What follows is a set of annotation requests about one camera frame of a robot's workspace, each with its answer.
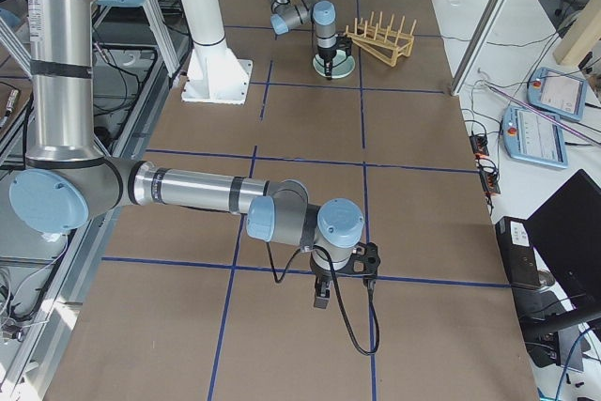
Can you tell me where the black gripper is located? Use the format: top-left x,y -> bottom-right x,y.
317,46 -> 335,80
310,257 -> 332,309

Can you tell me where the mint green plate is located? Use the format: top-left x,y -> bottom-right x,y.
312,50 -> 355,79

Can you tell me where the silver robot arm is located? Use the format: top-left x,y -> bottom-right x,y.
9,0 -> 375,310
269,0 -> 338,80

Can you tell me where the wooden dish rack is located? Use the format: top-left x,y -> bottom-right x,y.
344,11 -> 417,68

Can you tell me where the metal reacher grabber stick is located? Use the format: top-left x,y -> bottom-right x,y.
485,72 -> 600,147

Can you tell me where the orange black usb hub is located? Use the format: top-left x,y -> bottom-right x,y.
469,133 -> 489,158

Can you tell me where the black computer box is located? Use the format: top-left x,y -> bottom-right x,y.
495,216 -> 556,290

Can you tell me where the near teach pendant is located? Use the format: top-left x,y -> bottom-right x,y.
502,106 -> 568,169

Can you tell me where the teach pendant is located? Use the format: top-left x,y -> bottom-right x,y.
502,106 -> 568,169
527,67 -> 586,122

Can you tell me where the far teach pendant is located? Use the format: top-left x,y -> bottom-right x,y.
527,67 -> 586,122

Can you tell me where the black monitor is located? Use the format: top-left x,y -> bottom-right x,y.
521,169 -> 600,340

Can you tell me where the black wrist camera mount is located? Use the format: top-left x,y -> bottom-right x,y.
348,242 -> 381,279

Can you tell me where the black camera cable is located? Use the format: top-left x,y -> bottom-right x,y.
265,240 -> 380,356

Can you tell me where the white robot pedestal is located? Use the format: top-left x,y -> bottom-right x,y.
181,0 -> 253,105

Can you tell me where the aluminium frame post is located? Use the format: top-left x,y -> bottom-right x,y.
450,0 -> 507,96

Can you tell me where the aluminium side frame rail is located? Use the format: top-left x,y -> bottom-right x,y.
1,68 -> 186,400

